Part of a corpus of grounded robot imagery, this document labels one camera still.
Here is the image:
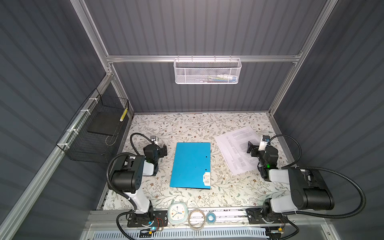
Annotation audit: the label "white printed paper stack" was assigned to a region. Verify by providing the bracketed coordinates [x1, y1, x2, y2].
[215, 127, 262, 175]

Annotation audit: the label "pens in white basket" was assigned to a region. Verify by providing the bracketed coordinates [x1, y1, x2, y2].
[198, 75, 238, 84]

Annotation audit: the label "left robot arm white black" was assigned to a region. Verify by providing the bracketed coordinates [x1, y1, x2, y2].
[106, 133, 168, 240]

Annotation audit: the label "small blue tape roll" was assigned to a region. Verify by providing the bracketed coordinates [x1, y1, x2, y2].
[206, 212, 217, 225]

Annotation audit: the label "black wire basket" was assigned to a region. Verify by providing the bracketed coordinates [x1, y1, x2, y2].
[57, 90, 130, 164]

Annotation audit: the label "blue folder black inside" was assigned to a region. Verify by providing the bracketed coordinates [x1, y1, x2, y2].
[170, 142, 211, 190]

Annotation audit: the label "black notebook in basket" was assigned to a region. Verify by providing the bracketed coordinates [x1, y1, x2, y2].
[87, 112, 123, 137]

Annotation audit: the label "clear tape roll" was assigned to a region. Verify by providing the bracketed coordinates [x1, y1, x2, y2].
[188, 209, 207, 231]

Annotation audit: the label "yellow marker pen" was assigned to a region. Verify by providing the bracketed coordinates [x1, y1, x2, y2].
[120, 108, 128, 122]

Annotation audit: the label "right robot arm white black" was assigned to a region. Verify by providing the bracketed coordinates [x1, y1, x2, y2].
[246, 136, 367, 240]

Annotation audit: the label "white wire mesh basket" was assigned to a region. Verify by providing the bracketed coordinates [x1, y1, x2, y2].
[173, 57, 242, 85]

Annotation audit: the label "mint alarm clock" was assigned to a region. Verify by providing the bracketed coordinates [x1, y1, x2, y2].
[167, 202, 189, 225]

